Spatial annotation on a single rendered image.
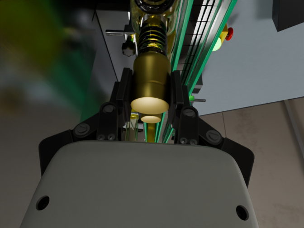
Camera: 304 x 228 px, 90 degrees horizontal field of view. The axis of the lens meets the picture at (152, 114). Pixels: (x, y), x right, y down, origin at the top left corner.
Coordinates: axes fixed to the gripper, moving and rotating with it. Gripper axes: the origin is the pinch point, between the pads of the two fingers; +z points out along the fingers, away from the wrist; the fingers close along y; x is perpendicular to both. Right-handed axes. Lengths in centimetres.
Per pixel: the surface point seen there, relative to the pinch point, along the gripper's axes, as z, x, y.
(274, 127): 121, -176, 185
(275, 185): 47, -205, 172
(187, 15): 23.1, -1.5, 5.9
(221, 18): 24.0, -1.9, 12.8
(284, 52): 51, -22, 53
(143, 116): 5.0, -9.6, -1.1
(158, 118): 5.0, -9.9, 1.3
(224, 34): 40.4, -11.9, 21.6
